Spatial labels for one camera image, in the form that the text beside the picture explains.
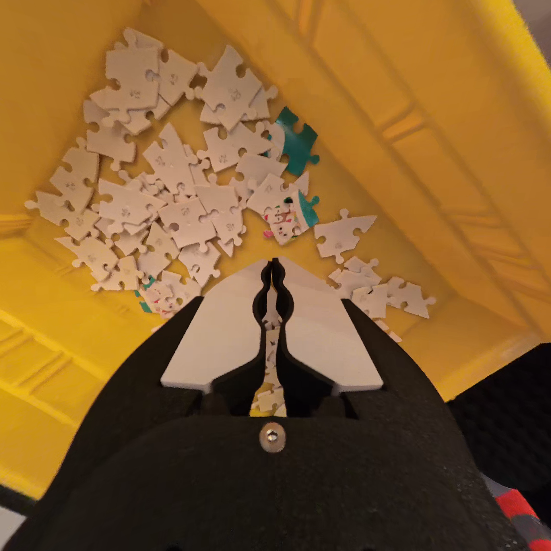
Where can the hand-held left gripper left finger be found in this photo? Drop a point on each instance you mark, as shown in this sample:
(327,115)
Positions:
(215,344)

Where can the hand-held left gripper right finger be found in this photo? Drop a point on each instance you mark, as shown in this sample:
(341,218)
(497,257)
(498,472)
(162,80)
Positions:
(331,344)

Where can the yellow plastic bin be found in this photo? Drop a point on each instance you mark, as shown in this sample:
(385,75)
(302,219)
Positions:
(52,362)

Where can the pile of puzzle pieces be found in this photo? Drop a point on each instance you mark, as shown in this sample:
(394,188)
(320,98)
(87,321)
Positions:
(172,172)

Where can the black quilted pad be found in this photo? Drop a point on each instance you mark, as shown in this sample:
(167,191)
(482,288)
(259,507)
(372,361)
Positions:
(508,405)

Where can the red plastic object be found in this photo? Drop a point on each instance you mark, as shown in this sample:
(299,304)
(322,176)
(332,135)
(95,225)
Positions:
(521,516)

